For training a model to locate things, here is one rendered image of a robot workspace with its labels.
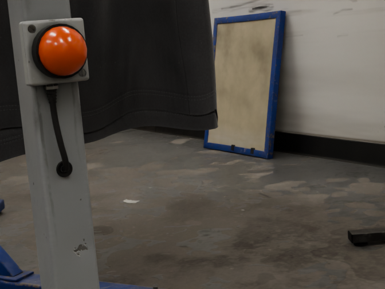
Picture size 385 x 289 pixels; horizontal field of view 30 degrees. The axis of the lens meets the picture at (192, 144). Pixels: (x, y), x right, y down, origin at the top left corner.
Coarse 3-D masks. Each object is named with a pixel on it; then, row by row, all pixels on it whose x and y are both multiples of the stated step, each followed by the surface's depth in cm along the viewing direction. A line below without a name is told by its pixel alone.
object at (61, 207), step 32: (32, 0) 56; (64, 0) 57; (32, 32) 55; (32, 64) 55; (32, 96) 57; (64, 96) 58; (32, 128) 58; (64, 128) 58; (32, 160) 59; (32, 192) 60; (64, 192) 59; (64, 224) 59; (64, 256) 59; (64, 288) 59; (96, 288) 61
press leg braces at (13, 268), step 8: (0, 248) 196; (0, 256) 194; (8, 256) 196; (0, 264) 193; (8, 264) 193; (16, 264) 195; (0, 272) 194; (8, 272) 192; (16, 272) 193; (24, 272) 194; (32, 272) 194; (8, 280) 190; (16, 280) 189
